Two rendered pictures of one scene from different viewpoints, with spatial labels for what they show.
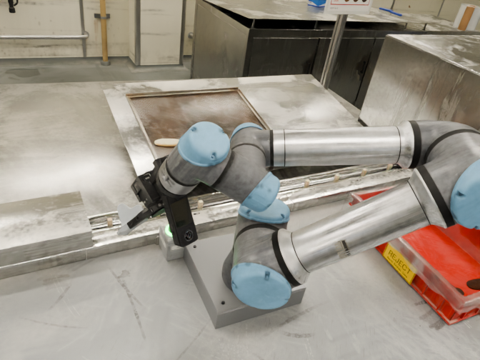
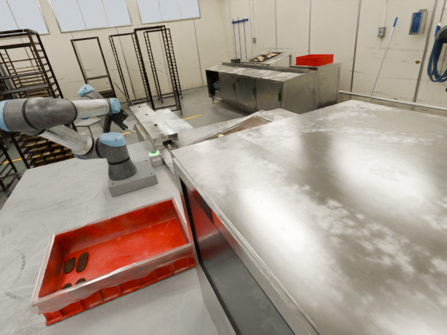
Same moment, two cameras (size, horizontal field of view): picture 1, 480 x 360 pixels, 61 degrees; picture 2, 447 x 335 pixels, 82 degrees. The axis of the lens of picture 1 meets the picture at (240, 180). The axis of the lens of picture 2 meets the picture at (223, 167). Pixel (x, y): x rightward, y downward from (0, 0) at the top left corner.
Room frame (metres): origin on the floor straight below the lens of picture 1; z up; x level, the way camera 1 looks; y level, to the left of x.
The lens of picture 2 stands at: (1.52, -1.25, 1.50)
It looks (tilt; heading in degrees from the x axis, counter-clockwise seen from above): 27 degrees down; 101
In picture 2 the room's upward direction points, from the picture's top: 8 degrees counter-clockwise
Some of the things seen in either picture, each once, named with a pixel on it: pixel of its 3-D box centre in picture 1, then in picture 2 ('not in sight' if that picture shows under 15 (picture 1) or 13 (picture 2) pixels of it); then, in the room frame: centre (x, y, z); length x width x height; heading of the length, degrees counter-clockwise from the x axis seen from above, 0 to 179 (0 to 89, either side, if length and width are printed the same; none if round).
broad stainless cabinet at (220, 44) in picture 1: (303, 61); not in sight; (3.91, -0.42, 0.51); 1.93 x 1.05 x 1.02; 123
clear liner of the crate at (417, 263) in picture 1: (432, 241); (122, 248); (1.00, -0.62, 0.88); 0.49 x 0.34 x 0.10; 29
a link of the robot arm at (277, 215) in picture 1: (261, 227); (113, 146); (0.73, -0.07, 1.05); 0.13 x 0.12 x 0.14; 2
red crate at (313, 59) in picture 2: not in sight; (314, 59); (2.39, 3.60, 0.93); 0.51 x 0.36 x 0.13; 127
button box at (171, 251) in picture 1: (174, 243); (156, 161); (0.83, 0.15, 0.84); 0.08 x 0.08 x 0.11; 33
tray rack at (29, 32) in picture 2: not in sight; (38, 114); (-1.20, 1.56, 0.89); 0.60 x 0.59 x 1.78; 31
